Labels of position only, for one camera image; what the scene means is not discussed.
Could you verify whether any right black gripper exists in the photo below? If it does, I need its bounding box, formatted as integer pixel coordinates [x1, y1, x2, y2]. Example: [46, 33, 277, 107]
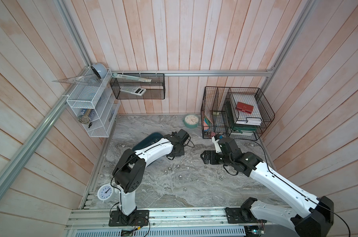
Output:
[199, 149, 233, 167]

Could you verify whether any teal plastic storage box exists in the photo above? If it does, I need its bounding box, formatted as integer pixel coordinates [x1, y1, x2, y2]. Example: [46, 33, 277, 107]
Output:
[132, 132, 163, 151]

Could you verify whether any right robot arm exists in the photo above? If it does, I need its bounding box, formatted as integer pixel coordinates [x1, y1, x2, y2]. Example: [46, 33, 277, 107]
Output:
[200, 137, 334, 237]

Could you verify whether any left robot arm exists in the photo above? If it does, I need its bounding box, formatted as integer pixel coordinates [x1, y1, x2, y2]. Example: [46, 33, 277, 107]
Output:
[109, 129, 190, 227]

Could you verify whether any green round clock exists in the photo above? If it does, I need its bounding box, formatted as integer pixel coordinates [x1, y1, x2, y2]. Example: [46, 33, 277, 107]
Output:
[183, 114, 200, 128]

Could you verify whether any stack of books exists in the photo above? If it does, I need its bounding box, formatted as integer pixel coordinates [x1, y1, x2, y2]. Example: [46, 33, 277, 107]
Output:
[224, 92, 263, 136]

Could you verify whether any red notebook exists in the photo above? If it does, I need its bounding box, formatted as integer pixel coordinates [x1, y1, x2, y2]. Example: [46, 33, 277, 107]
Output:
[236, 102, 254, 114]

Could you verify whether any white calculator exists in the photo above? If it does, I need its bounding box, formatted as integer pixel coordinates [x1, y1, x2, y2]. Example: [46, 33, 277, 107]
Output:
[120, 87, 146, 96]

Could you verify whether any white alarm clock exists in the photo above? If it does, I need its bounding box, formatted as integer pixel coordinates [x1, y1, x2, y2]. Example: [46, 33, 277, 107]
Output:
[97, 184, 114, 202]

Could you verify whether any clear triangle ruler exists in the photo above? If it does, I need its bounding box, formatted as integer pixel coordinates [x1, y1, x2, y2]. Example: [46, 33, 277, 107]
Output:
[53, 74, 103, 87]

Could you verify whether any blue round speaker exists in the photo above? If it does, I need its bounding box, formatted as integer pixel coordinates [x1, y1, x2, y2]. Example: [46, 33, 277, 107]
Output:
[91, 63, 108, 80]

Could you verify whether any black wire desk organizer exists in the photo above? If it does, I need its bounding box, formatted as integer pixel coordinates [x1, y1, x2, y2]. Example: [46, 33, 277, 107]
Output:
[201, 87, 275, 141]

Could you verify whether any black wire wall basket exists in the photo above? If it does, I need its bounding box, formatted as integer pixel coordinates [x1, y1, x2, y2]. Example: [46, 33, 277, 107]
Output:
[110, 73, 166, 100]

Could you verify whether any white wire wall shelf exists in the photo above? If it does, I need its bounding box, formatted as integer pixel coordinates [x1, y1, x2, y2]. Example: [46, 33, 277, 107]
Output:
[67, 68, 120, 138]

